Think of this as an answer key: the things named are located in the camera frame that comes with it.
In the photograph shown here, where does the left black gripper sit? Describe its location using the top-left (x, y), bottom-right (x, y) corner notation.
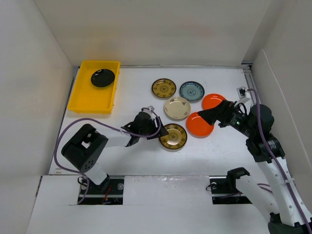
top-left (138, 117), bottom-right (167, 139)

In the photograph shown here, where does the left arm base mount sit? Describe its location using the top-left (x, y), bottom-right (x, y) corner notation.
top-left (78, 177), bottom-right (124, 205)

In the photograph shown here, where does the cream plate with motifs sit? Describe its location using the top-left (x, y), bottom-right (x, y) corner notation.
top-left (164, 97), bottom-right (191, 120)

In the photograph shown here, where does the yellow plastic bin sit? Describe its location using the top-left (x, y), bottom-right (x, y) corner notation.
top-left (67, 60), bottom-right (120, 114)

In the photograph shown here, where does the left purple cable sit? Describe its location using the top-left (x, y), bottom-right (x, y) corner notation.
top-left (53, 108), bottom-right (161, 204)

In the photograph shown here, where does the yellow patterned plate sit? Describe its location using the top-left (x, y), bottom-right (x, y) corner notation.
top-left (159, 123), bottom-right (188, 150)
top-left (151, 78), bottom-right (176, 98)

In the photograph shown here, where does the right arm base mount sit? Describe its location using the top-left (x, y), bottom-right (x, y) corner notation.
top-left (206, 176), bottom-right (251, 205)

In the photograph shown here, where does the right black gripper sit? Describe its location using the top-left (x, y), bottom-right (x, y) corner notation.
top-left (197, 99), bottom-right (256, 138)

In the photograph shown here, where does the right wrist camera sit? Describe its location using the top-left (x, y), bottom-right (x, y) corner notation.
top-left (236, 87), bottom-right (251, 105)

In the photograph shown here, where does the orange plate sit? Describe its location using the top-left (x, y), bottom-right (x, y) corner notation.
top-left (202, 94), bottom-right (225, 110)
top-left (186, 112), bottom-right (215, 138)

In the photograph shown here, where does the blue white patterned plate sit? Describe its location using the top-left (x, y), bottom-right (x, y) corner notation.
top-left (179, 81), bottom-right (205, 102)

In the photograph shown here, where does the orange plate near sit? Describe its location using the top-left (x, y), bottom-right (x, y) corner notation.
top-left (186, 112), bottom-right (215, 138)

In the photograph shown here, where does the orange plate far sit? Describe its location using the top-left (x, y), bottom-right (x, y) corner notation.
top-left (202, 94), bottom-right (225, 110)

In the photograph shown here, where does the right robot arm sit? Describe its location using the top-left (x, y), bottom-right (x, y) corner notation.
top-left (198, 100), bottom-right (312, 234)

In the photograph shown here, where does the black plate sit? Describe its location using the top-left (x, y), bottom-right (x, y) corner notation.
top-left (91, 69), bottom-right (115, 88)

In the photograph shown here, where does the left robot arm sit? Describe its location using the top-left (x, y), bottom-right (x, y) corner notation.
top-left (61, 107), bottom-right (169, 194)

